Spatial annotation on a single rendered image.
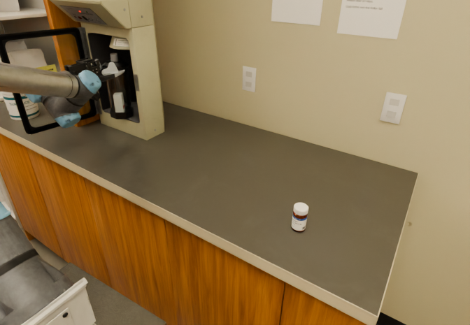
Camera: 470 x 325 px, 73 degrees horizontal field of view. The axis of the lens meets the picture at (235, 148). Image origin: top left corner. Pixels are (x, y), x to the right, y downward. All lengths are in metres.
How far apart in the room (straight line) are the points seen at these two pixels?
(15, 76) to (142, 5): 0.55
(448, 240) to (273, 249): 0.87
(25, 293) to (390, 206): 0.99
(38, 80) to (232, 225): 0.69
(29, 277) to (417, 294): 1.57
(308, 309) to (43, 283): 0.64
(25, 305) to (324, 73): 1.19
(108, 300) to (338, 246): 0.60
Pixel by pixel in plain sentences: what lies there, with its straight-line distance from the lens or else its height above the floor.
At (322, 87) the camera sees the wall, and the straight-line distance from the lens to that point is 1.39.
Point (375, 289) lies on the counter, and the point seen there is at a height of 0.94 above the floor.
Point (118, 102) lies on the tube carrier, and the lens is 1.46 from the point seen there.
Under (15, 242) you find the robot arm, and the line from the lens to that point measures 0.71.
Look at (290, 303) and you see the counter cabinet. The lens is 1.00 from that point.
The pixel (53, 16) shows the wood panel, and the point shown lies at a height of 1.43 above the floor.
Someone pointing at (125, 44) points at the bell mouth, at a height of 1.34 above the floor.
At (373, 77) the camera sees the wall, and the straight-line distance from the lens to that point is 1.33.
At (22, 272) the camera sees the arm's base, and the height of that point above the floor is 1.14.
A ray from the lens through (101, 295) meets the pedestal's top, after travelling 0.87.
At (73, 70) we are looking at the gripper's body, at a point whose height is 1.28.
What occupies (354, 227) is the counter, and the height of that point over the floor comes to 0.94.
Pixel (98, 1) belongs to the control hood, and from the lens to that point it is 1.25.
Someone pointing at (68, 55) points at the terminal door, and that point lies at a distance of 1.56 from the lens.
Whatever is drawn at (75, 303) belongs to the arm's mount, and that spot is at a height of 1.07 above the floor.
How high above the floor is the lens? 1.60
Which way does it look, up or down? 29 degrees down
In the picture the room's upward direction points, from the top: 1 degrees clockwise
